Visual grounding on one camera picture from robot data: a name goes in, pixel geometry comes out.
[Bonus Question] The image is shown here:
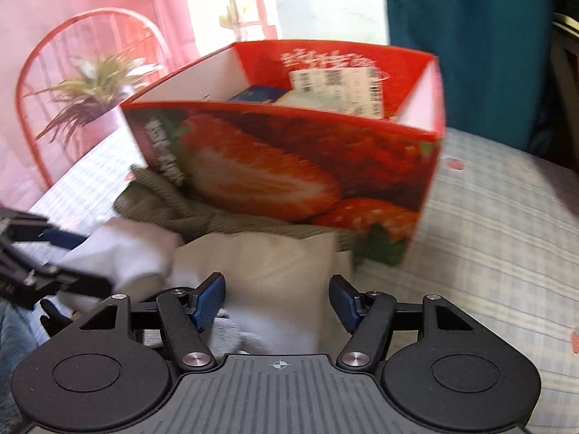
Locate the beige cloth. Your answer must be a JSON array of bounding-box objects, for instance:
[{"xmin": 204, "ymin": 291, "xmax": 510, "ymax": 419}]
[{"xmin": 169, "ymin": 233, "xmax": 352, "ymax": 359}]

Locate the white cloth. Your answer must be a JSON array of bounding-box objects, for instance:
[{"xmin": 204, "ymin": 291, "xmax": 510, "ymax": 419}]
[{"xmin": 58, "ymin": 217, "xmax": 183, "ymax": 302}]

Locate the dark blue cloth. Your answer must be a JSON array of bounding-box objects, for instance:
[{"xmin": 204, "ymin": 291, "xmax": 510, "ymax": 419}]
[{"xmin": 229, "ymin": 85, "xmax": 288, "ymax": 104}]

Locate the olive knitted cloth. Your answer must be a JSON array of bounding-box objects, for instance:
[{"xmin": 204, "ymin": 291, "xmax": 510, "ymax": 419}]
[{"xmin": 114, "ymin": 166, "xmax": 362, "ymax": 255}]

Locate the plaid bed sheet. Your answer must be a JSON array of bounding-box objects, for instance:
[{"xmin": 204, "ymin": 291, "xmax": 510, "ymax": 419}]
[{"xmin": 26, "ymin": 125, "xmax": 579, "ymax": 434}]

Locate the red strawberry cardboard box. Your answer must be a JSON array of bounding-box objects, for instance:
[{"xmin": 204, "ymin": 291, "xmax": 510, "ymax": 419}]
[{"xmin": 122, "ymin": 40, "xmax": 445, "ymax": 265}]

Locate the pink printed backdrop curtain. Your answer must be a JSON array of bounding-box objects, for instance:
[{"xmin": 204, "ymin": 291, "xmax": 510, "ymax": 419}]
[{"xmin": 1, "ymin": 0, "xmax": 275, "ymax": 209}]

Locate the teal curtain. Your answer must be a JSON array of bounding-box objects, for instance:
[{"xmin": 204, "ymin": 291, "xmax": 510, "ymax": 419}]
[{"xmin": 386, "ymin": 0, "xmax": 551, "ymax": 150}]

